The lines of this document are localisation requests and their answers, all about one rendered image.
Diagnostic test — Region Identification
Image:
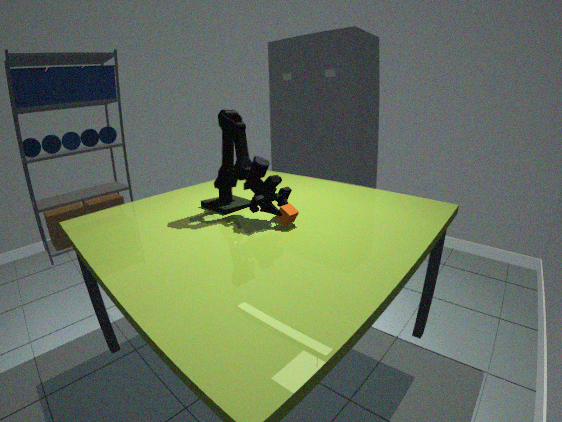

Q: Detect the orange block with dark blue square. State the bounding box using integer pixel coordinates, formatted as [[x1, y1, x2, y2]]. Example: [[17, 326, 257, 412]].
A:
[[276, 203, 299, 226]]

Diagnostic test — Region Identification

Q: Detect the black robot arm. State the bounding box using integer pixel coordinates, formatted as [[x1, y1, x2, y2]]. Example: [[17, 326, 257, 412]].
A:
[[214, 110, 282, 203]]

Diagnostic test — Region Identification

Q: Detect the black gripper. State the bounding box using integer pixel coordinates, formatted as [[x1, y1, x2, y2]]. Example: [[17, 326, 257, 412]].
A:
[[249, 181, 292, 216]]

